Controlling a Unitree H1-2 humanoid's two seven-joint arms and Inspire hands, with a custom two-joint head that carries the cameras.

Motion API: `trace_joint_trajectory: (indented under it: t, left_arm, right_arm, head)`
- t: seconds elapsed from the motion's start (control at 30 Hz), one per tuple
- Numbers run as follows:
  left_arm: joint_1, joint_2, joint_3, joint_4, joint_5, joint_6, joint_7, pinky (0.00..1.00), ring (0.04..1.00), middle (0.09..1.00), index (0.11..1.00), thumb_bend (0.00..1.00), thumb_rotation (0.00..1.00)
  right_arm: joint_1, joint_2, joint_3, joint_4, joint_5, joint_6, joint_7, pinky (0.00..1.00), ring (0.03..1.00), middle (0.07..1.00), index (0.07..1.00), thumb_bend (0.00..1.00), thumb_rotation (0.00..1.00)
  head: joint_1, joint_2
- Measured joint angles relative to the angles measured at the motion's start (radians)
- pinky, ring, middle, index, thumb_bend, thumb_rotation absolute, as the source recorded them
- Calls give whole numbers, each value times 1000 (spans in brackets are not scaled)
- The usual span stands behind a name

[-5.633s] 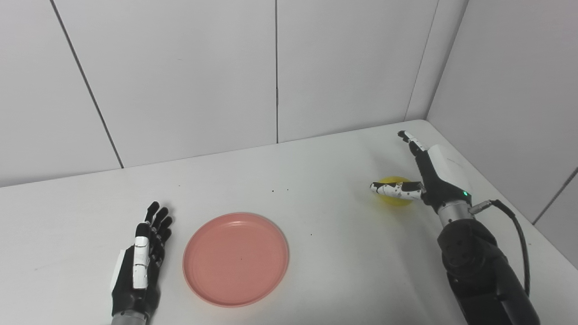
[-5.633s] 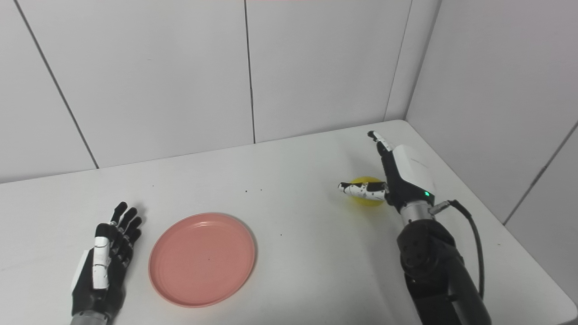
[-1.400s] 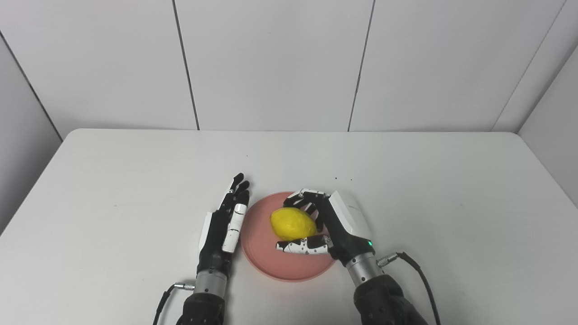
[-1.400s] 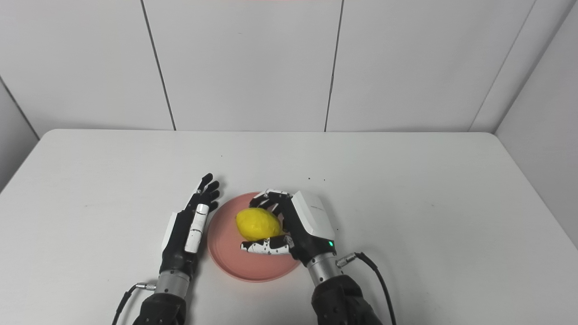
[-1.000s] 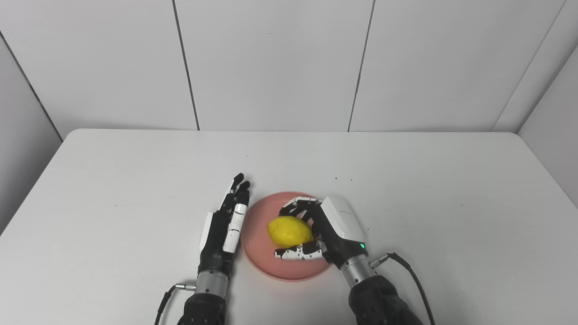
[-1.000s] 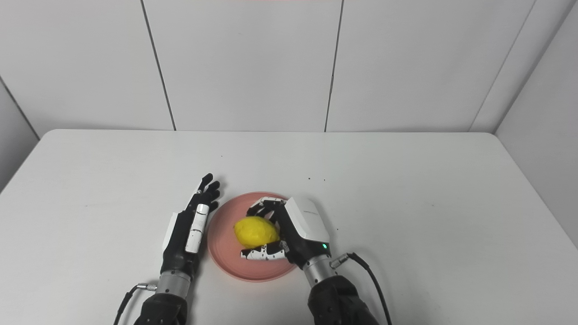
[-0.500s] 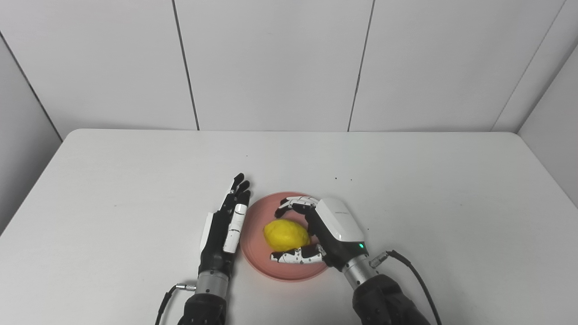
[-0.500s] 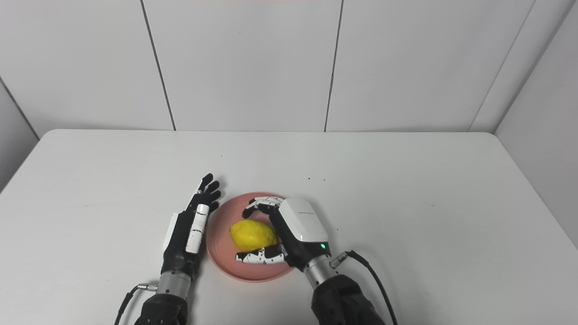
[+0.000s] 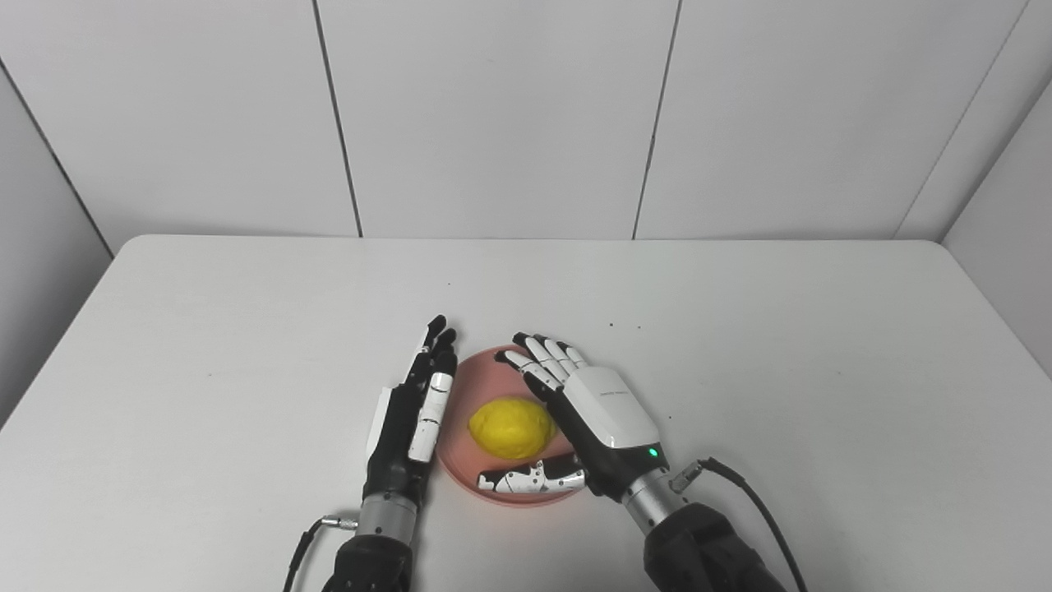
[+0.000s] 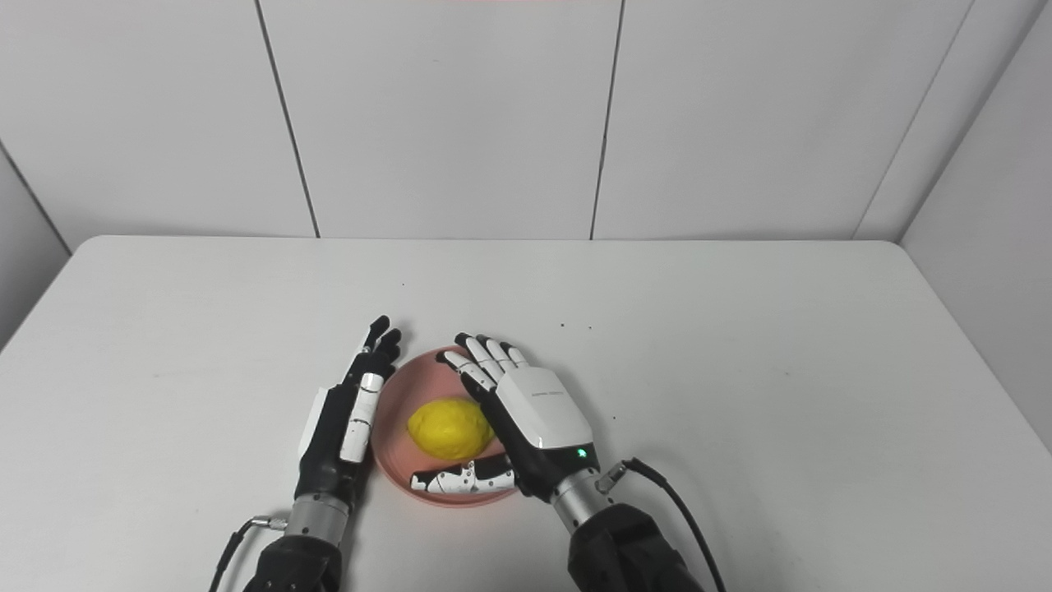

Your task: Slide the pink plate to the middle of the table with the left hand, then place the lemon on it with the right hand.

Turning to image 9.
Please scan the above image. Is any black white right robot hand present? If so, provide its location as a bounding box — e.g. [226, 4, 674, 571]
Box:
[477, 332, 668, 502]

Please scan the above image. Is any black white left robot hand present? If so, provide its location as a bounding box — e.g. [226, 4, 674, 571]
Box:
[362, 315, 459, 506]

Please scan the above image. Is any yellow lemon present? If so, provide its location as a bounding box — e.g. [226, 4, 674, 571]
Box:
[468, 398, 558, 460]

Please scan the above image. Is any pink round plate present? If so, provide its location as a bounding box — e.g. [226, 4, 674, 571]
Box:
[436, 345, 586, 508]

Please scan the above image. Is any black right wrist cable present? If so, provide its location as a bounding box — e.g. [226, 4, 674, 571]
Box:
[670, 457, 810, 592]

